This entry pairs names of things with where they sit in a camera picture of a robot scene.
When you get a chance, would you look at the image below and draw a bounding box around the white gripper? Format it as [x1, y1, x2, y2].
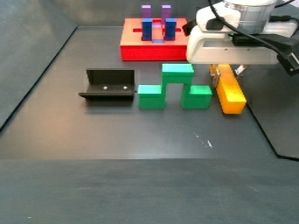
[187, 2, 299, 87]

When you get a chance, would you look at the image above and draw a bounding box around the yellow rectangular bar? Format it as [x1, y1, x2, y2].
[215, 64, 247, 115]

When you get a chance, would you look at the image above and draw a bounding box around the red base board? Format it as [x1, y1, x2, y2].
[118, 18, 188, 61]

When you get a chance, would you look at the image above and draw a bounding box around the green arch block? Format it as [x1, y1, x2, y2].
[136, 64, 212, 109]

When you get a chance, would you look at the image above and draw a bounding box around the dark blue U-shaped block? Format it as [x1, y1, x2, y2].
[141, 17, 176, 44]

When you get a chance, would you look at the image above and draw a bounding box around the purple U-shaped block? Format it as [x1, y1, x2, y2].
[141, 5, 172, 20]

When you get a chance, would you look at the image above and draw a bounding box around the black cable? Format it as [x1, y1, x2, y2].
[204, 0, 299, 77]

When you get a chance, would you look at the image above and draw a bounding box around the black angle bracket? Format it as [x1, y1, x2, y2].
[78, 68, 136, 102]

